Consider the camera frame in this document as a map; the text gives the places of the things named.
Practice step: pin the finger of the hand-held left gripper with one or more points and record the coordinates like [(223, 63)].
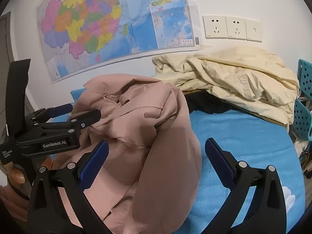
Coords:
[(87, 117), (61, 109)]

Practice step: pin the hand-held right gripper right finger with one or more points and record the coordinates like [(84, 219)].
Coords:
[(218, 159)]

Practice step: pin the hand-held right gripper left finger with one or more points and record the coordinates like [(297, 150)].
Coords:
[(96, 163)]

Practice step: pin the pink jacket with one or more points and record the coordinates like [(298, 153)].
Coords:
[(158, 163)]

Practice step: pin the person's left hand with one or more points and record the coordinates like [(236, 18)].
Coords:
[(17, 176)]

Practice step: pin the blue flower print bed sheet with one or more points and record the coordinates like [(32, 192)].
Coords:
[(243, 139)]

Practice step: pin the dark cloth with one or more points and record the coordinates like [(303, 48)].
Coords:
[(207, 103)]

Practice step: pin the cream jacket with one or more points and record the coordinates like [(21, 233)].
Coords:
[(243, 78)]

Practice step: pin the teal perforated storage cart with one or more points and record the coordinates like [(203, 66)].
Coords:
[(303, 119)]

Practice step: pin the colourful wall map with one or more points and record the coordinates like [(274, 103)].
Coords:
[(97, 29)]

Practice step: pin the white wall socket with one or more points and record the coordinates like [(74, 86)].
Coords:
[(215, 27), (236, 28)]

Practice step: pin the white wall switch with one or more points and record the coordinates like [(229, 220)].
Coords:
[(253, 30)]

